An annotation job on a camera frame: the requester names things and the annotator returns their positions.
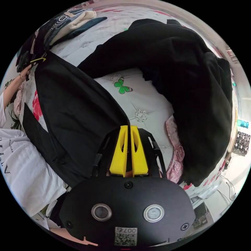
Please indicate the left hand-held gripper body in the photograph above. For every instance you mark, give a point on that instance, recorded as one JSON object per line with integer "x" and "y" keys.
{"x": 24, "y": 58}

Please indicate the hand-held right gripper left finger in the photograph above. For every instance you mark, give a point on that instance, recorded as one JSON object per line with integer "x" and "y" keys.
{"x": 118, "y": 156}

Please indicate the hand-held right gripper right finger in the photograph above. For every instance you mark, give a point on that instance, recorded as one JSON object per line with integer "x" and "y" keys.
{"x": 139, "y": 156}

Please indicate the black pants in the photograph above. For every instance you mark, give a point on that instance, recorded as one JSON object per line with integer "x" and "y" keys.
{"x": 68, "y": 109}

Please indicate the person's left forearm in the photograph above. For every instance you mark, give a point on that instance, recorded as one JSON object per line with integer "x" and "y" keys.
{"x": 10, "y": 86}

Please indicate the person's left hand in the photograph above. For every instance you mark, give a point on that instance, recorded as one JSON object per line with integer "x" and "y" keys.
{"x": 25, "y": 73}

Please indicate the person's right hand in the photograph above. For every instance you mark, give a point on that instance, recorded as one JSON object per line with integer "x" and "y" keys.
{"x": 64, "y": 236}

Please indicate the pink patterned cloth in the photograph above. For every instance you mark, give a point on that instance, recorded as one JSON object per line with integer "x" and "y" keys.
{"x": 176, "y": 153}

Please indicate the pile of clothes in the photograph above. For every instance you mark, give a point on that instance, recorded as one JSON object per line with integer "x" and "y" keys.
{"x": 64, "y": 25}

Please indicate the bed with printed quilt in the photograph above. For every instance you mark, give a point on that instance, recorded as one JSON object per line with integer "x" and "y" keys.
{"x": 137, "y": 100}

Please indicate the person's body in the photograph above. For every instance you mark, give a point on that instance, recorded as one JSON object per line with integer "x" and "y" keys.
{"x": 25, "y": 166}

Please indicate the black fan box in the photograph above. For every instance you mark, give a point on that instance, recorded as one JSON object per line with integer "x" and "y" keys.
{"x": 242, "y": 144}

